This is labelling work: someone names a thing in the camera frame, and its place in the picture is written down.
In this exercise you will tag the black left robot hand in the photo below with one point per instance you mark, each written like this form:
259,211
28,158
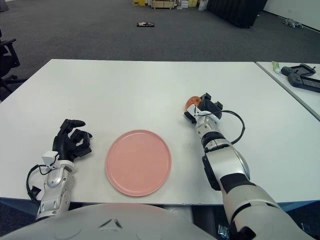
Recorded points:
62,145

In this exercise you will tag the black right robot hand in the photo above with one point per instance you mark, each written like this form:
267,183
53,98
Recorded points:
210,106

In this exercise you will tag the red apple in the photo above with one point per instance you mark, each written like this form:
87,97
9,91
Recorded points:
192,101

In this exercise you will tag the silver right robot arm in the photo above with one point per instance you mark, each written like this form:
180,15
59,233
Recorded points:
225,165

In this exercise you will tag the pink round plate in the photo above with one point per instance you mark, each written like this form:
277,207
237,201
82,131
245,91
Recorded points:
138,162

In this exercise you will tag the green white tube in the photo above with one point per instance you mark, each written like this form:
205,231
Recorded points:
275,67

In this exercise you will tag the grey robot torso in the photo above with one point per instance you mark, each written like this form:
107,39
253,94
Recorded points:
100,225

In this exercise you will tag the black handheld controller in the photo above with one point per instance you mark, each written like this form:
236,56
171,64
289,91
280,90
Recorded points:
299,70
304,83

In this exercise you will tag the black curtain partition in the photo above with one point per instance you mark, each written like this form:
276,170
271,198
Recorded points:
237,12

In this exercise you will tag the black office chair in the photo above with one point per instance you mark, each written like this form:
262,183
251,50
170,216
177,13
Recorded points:
7,62

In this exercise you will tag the white plastic bag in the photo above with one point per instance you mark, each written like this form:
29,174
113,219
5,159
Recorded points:
202,6

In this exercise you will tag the flat black tray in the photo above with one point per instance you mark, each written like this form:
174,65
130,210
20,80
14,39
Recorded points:
145,24

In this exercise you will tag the stack of white boxes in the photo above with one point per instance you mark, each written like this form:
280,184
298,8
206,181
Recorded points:
186,4

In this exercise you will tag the wooden crate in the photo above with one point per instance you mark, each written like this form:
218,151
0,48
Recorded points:
162,4

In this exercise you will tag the grey robot dog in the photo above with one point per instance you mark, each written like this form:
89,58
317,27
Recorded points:
292,23

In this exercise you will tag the yellow cardboard box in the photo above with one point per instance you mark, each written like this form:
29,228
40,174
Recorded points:
138,2

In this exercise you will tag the blue metal table frame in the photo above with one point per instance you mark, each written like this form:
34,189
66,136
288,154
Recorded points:
15,201

